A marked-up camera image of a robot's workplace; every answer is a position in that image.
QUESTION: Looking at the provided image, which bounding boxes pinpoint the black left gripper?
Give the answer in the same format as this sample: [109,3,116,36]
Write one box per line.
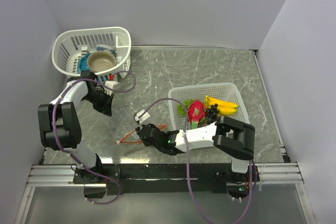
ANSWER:
[83,89,114,116]

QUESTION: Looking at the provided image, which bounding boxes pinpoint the clear zip top bag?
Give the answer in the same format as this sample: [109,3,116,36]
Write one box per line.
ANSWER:
[114,119,152,145]

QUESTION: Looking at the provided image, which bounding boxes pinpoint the green fake grapes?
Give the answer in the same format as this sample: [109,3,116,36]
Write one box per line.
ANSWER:
[177,99,194,116]

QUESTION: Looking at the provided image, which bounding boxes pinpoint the red fake apple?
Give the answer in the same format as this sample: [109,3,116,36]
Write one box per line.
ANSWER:
[188,100,205,129]

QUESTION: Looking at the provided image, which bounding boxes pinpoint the dark fake grapes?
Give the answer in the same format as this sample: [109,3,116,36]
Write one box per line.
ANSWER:
[205,103,219,125]

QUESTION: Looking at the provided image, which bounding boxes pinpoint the yellow fake banana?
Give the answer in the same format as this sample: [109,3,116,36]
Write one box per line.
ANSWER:
[205,95,239,116]

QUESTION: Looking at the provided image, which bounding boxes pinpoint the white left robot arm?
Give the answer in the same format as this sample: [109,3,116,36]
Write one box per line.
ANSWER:
[37,70,114,183]

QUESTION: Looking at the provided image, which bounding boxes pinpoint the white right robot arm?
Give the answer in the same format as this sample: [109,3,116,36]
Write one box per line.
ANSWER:
[135,116,255,181]

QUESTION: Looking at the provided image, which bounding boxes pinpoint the beige bowl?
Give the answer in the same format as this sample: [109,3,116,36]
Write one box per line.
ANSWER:
[87,51,117,72]

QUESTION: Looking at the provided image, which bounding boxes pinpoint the blue plate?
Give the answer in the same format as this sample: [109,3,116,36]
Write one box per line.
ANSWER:
[77,53,91,74]

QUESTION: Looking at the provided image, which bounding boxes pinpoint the blue patterned white dish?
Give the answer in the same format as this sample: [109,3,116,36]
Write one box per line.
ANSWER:
[96,44,116,55]

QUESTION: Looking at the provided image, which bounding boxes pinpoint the white slotted dish basket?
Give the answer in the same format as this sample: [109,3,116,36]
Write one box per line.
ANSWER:
[50,26,132,83]

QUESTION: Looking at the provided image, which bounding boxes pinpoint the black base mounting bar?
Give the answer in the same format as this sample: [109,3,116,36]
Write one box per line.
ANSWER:
[73,163,260,199]

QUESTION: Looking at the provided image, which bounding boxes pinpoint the white perforated tray basket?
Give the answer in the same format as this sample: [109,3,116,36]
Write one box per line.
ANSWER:
[168,82,250,130]

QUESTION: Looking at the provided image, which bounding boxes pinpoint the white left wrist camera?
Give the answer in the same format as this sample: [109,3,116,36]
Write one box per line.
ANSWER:
[104,75,120,95]

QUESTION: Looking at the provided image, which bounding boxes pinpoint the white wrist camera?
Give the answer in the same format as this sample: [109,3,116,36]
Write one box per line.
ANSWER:
[104,75,120,95]
[134,110,151,126]

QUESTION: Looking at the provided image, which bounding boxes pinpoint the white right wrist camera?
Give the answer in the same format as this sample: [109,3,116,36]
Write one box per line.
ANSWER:
[134,110,151,126]

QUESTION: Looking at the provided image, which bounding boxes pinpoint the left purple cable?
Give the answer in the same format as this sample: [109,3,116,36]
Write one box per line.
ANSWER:
[51,70,137,206]

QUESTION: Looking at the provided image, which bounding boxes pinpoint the purple cable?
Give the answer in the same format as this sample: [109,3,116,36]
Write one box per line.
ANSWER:
[51,70,137,206]
[141,98,258,224]

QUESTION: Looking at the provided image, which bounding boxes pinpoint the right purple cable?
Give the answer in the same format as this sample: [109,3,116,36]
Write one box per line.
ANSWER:
[141,98,258,224]

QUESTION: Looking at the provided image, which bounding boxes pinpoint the aluminium frame rail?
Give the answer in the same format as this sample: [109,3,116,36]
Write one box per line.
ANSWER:
[26,163,304,187]

